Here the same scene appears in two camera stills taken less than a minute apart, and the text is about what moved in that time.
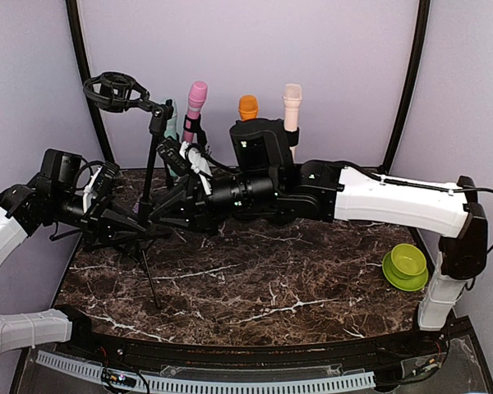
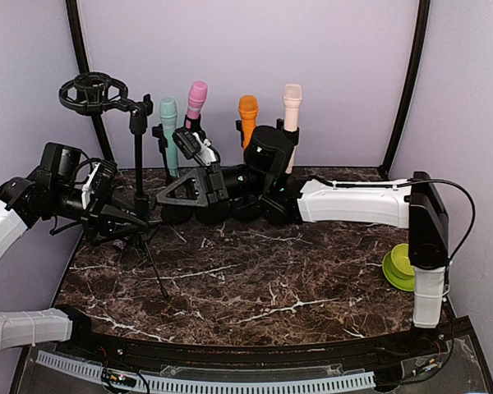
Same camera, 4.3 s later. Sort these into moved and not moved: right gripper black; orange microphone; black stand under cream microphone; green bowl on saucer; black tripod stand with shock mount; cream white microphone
Moved: right gripper black; black tripod stand with shock mount
Not moved: green bowl on saucer; cream white microphone; orange microphone; black stand under cream microphone
